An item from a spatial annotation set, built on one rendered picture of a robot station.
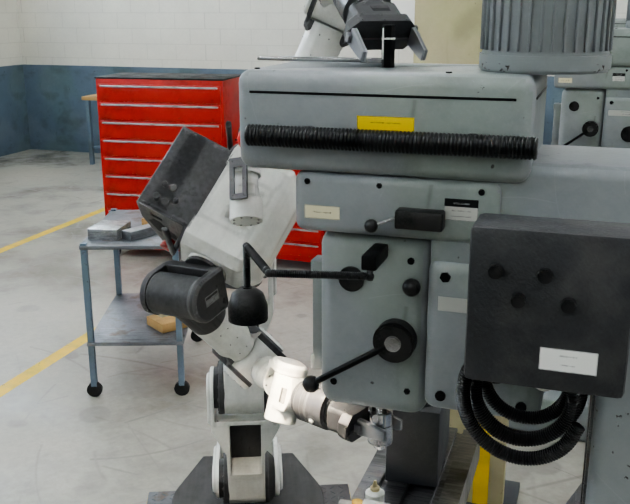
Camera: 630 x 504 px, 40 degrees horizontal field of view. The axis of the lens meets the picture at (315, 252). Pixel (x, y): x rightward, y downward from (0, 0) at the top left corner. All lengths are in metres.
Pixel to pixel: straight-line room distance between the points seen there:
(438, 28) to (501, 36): 1.85
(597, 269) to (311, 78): 0.54
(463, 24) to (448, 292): 1.90
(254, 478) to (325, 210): 1.23
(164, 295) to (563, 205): 0.84
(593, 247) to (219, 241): 0.92
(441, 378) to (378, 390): 0.12
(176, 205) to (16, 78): 11.15
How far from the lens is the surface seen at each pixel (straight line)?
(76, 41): 12.52
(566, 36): 1.32
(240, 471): 2.46
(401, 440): 2.00
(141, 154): 6.95
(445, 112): 1.31
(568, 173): 1.33
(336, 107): 1.35
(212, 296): 1.78
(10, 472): 4.15
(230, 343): 1.90
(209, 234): 1.80
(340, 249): 1.42
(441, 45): 3.19
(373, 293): 1.43
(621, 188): 1.33
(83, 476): 4.03
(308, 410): 1.68
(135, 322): 4.85
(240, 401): 2.26
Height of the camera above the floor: 1.99
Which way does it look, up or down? 16 degrees down
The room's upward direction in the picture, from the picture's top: straight up
